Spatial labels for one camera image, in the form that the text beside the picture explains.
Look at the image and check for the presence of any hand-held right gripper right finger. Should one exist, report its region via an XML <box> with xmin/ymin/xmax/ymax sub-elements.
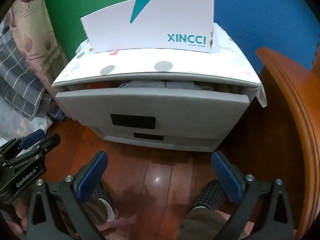
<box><xmin>211</xmin><ymin>151</ymin><xmax>294</xmax><ymax>240</ymax></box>

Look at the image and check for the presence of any small grey-front drawer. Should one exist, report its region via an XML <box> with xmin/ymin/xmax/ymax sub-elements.
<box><xmin>104</xmin><ymin>130</ymin><xmax>218</xmax><ymax>153</ymax></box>

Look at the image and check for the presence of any blue foam wall mat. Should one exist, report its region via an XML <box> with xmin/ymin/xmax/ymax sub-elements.
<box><xmin>157</xmin><ymin>0</ymin><xmax>320</xmax><ymax>73</ymax></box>

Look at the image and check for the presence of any green foam wall mat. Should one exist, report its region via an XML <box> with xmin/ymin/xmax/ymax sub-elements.
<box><xmin>41</xmin><ymin>0</ymin><xmax>163</xmax><ymax>63</ymax></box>

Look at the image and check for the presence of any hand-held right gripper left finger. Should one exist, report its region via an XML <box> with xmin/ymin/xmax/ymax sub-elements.
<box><xmin>24</xmin><ymin>151</ymin><xmax>109</xmax><ymax>240</ymax></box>

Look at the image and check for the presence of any brown wooden furniture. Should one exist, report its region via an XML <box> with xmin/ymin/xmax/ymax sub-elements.
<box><xmin>255</xmin><ymin>46</ymin><xmax>320</xmax><ymax>233</ymax></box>

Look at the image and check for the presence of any person's right leg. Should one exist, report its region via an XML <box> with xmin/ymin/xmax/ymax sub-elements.
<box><xmin>194</xmin><ymin>181</ymin><xmax>223</xmax><ymax>210</ymax></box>

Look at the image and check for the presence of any grey plaid blanket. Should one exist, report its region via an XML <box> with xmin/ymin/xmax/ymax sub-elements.
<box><xmin>0</xmin><ymin>30</ymin><xmax>54</xmax><ymax>119</ymax></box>

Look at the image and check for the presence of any person's left hand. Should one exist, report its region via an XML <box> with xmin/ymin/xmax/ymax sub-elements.
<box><xmin>14</xmin><ymin>201</ymin><xmax>29</xmax><ymax>233</ymax></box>

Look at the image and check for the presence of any dark blue printed cloth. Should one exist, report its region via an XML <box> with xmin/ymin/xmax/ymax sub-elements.
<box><xmin>49</xmin><ymin>105</ymin><xmax>67</xmax><ymax>122</ymax></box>

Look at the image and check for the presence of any white cardboard box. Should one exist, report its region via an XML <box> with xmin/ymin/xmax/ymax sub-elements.
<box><xmin>80</xmin><ymin>0</ymin><xmax>215</xmax><ymax>54</ymax></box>

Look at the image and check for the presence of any olive slipper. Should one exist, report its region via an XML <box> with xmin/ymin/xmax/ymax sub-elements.
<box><xmin>177</xmin><ymin>206</ymin><xmax>235</xmax><ymax>240</ymax></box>
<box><xmin>54</xmin><ymin>197</ymin><xmax>118</xmax><ymax>227</ymax></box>

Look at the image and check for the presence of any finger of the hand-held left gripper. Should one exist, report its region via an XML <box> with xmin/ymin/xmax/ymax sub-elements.
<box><xmin>0</xmin><ymin>129</ymin><xmax>46</xmax><ymax>159</ymax></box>
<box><xmin>7</xmin><ymin>134</ymin><xmax>61</xmax><ymax>167</ymax></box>

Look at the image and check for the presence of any red cloth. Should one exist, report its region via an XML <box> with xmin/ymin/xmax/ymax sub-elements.
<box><xmin>89</xmin><ymin>81</ymin><xmax>114</xmax><ymax>89</ymax></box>

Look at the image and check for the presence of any white floral sheet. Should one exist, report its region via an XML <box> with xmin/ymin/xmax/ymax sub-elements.
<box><xmin>0</xmin><ymin>97</ymin><xmax>53</xmax><ymax>140</ymax></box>

